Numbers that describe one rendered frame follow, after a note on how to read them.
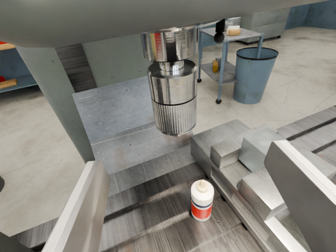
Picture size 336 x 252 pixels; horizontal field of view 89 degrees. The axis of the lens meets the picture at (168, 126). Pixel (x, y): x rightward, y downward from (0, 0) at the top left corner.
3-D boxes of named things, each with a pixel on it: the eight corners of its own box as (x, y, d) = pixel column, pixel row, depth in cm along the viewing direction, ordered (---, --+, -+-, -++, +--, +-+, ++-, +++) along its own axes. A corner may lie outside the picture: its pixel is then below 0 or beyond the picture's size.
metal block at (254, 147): (281, 165, 33) (292, 143, 29) (257, 177, 32) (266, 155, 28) (260, 148, 37) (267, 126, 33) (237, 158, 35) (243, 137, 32)
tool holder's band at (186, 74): (191, 65, 18) (191, 55, 18) (202, 83, 15) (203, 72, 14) (148, 70, 18) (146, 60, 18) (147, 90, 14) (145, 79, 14)
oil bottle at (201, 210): (214, 216, 35) (220, 185, 28) (197, 225, 34) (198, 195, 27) (204, 199, 38) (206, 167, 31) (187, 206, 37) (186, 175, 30)
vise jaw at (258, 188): (328, 183, 31) (340, 169, 28) (264, 222, 27) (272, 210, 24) (296, 160, 35) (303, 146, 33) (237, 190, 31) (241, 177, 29)
